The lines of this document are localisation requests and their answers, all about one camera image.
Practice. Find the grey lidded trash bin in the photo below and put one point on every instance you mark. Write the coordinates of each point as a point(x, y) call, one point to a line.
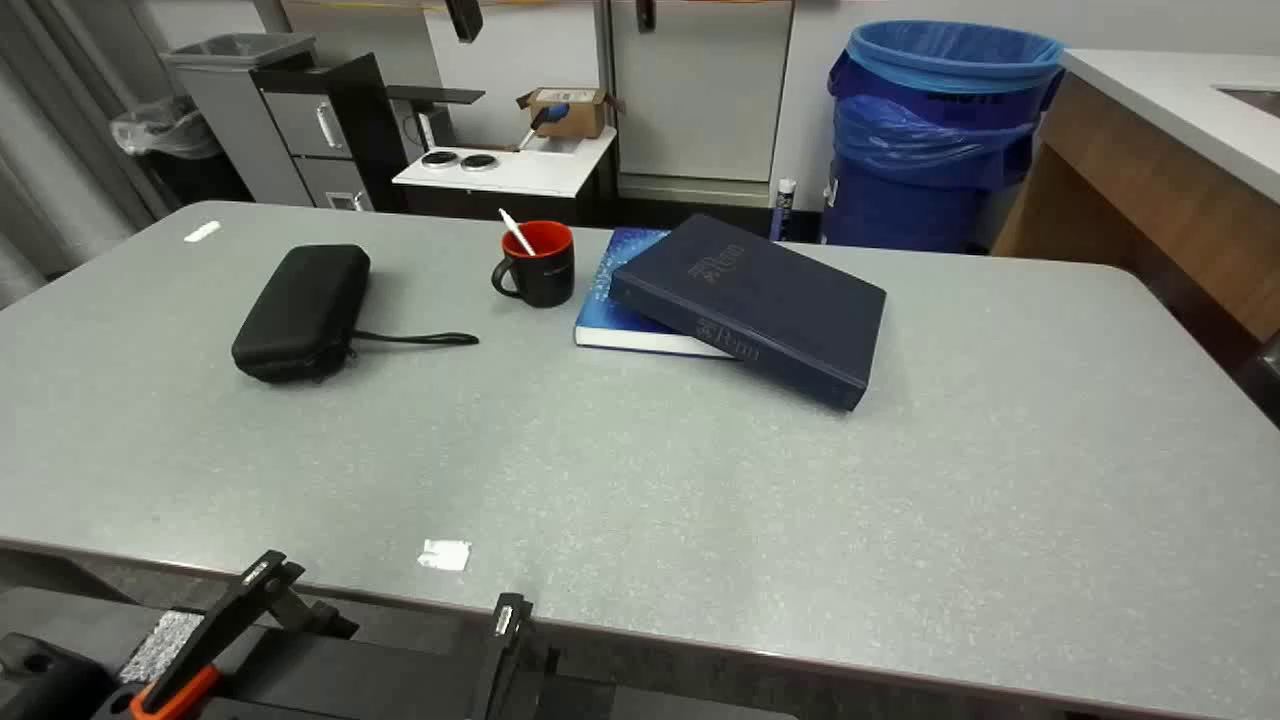
point(228, 110)

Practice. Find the grey curtain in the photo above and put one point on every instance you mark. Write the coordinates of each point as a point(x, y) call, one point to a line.
point(60, 140)

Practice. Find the wooden counter with white top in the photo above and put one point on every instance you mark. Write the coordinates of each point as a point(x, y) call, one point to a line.
point(1160, 170)

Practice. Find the blue bin with blue liner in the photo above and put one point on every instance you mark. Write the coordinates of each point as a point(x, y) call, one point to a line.
point(925, 150)

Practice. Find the white capped bottle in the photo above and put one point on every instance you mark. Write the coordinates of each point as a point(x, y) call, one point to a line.
point(785, 205)

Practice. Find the white pen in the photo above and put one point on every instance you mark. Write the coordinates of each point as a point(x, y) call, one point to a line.
point(517, 231)

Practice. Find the black mug with red inside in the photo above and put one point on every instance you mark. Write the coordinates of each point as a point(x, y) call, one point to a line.
point(545, 276)

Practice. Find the bright blue book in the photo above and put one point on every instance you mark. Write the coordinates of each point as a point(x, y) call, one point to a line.
point(612, 305)

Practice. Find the counter sink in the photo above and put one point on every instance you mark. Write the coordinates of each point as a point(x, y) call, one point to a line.
point(1255, 99)

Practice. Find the grey metal cabinet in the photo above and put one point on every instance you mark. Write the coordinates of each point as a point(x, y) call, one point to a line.
point(700, 100)

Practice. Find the dark navy hardcover book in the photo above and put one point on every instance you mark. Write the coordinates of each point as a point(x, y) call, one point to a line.
point(760, 303)

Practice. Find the clear plastic bag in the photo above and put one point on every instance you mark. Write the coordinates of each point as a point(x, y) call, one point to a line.
point(165, 128)

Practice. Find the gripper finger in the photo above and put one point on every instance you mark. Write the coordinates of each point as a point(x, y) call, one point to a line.
point(645, 14)

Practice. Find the round silver and black disc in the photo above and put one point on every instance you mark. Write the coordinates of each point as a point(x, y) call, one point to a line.
point(439, 159)
point(479, 161)

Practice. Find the open cardboard box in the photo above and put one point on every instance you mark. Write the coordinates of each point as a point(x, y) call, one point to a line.
point(575, 113)

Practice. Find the small white tape piece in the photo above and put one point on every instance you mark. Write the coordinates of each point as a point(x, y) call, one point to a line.
point(202, 231)
point(445, 554)

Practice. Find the black and grey drawer cabinet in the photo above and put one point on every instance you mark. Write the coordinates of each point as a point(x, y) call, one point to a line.
point(345, 130)

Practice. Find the small white side table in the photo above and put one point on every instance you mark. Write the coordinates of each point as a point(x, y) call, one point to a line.
point(525, 172)

